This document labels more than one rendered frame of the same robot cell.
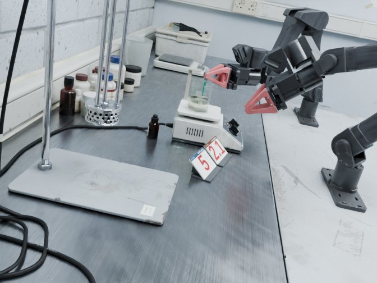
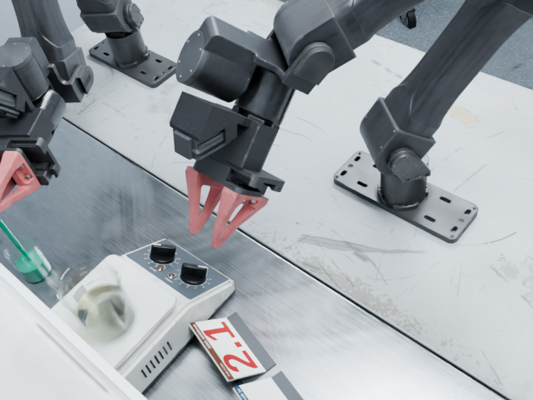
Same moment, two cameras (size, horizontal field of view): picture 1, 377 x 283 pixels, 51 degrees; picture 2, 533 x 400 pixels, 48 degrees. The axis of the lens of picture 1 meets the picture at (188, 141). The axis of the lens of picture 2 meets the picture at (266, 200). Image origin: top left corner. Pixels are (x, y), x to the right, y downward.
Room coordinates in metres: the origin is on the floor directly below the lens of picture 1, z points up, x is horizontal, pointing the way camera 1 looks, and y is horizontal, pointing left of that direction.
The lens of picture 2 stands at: (0.64, 0.10, 1.57)
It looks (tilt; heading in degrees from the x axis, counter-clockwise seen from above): 49 degrees down; 317
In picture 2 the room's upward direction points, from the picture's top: 12 degrees counter-clockwise
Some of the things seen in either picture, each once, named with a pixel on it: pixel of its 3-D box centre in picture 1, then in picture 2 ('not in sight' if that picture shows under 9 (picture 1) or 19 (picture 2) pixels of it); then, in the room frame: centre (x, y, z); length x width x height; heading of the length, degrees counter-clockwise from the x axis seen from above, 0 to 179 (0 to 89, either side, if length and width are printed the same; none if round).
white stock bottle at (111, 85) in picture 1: (104, 91); not in sight; (1.15, 0.28, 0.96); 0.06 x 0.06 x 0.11
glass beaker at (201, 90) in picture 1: (200, 97); (103, 302); (1.05, -0.01, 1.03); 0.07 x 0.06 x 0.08; 51
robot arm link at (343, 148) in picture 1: (350, 151); (399, 147); (0.90, -0.39, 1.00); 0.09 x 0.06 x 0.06; 140
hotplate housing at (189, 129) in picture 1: (205, 126); (136, 313); (1.06, -0.04, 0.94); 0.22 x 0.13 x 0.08; 89
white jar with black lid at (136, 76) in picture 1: (132, 76); not in sight; (1.49, 0.26, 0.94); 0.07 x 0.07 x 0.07
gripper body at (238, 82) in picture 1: (235, 76); (23, 144); (1.32, -0.11, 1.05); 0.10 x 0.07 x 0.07; 29
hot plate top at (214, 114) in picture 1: (200, 110); (109, 312); (1.06, -0.01, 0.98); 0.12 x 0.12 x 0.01; 89
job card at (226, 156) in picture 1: (218, 150); (231, 344); (0.95, -0.08, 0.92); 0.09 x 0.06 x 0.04; 162
